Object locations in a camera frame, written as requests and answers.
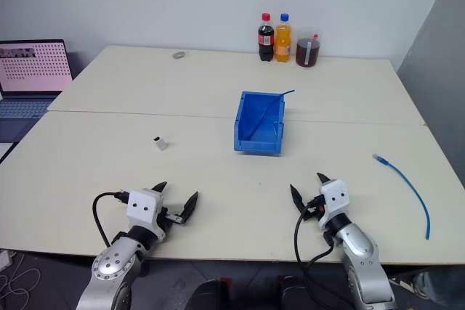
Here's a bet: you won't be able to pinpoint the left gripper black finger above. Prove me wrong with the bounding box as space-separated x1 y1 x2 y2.
179 190 200 225
150 181 169 203

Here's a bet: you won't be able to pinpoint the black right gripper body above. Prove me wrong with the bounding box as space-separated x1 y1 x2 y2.
304 195 326 222

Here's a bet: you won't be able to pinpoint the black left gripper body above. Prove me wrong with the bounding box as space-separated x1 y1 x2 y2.
158 205 185 233

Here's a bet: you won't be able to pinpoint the blue plastic storage bin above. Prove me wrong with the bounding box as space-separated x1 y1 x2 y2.
232 90 286 155

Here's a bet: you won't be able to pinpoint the dark rounded shape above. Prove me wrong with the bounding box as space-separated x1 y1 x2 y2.
191 279 230 310
278 275 318 310

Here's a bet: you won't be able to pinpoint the grey power strip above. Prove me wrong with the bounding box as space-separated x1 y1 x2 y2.
389 276 419 293

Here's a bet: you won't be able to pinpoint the clear jar of dark liquid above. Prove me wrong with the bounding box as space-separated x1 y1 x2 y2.
294 26 325 68

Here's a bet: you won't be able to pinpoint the orange soda bottle blue cap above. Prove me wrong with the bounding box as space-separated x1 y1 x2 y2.
274 12 293 63

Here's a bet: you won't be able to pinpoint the blue-grey fabric bundle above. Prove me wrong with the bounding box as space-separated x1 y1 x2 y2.
413 269 465 306

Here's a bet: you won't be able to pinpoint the cola bottle red cap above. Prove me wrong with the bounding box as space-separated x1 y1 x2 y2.
257 12 275 62

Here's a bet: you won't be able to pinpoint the open laptop computer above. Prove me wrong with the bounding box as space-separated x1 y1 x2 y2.
0 38 74 144

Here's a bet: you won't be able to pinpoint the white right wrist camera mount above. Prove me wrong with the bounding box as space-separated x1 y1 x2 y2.
318 179 351 232

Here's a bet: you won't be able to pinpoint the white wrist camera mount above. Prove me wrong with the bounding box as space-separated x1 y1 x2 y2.
126 189 170 241
318 179 351 232

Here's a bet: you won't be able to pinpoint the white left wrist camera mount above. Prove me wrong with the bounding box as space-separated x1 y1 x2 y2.
126 189 170 241

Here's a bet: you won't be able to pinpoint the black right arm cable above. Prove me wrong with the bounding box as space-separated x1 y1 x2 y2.
293 203 364 310

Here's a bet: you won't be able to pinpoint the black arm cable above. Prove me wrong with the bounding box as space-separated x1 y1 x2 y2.
92 189 130 249
293 203 364 310

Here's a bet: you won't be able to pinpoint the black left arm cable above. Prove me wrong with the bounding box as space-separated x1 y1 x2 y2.
92 189 130 249

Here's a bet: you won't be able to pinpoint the blue Ethernet cable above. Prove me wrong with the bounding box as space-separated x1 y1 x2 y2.
372 154 432 241

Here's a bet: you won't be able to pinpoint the thin blue cable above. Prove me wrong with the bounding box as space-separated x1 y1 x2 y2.
246 89 296 141

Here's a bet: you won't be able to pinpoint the white floor cables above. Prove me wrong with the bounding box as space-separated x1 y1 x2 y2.
0 251 41 302

